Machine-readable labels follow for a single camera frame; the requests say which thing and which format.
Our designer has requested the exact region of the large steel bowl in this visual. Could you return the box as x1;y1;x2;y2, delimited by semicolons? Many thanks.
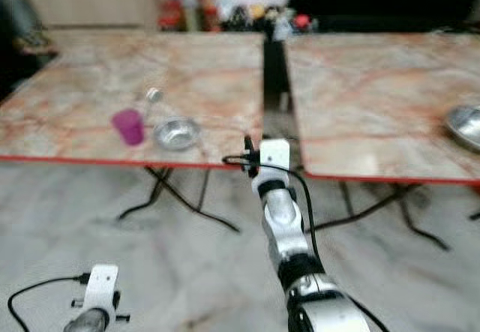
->
444;105;480;153

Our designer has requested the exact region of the small steel bowl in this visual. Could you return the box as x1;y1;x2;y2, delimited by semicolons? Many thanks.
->
153;117;203;151

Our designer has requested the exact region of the purple plastic cup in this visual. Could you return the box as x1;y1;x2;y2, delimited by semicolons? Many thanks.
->
111;108;146;147

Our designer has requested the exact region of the dark round figurine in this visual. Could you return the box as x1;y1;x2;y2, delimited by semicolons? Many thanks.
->
226;8;252;31

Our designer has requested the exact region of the orange round figurine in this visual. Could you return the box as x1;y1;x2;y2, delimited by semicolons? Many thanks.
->
251;4;269;22

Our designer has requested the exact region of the tall orange-filled jar red lid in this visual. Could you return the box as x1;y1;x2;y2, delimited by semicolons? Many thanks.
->
196;0;215;31

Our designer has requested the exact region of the clear jar with red lid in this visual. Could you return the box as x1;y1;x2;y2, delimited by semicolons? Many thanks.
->
156;0;176;31

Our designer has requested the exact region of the light wooden sideboard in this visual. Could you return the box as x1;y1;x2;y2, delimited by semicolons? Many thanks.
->
26;0;158;31

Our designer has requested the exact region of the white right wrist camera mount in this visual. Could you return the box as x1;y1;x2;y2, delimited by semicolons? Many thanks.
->
256;139;292;183

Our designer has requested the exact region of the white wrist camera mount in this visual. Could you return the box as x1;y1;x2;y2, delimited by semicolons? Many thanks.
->
79;265;121;312
256;139;292;183

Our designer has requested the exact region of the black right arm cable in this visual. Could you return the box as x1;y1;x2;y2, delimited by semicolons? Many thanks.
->
223;154;323;262

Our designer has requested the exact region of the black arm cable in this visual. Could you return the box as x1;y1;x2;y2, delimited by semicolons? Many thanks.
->
223;154;323;262
7;274;91;332

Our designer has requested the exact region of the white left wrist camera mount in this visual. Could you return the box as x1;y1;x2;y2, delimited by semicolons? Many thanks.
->
79;265;121;312

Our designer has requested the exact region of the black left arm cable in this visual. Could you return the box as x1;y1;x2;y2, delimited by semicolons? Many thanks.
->
7;274;91;332

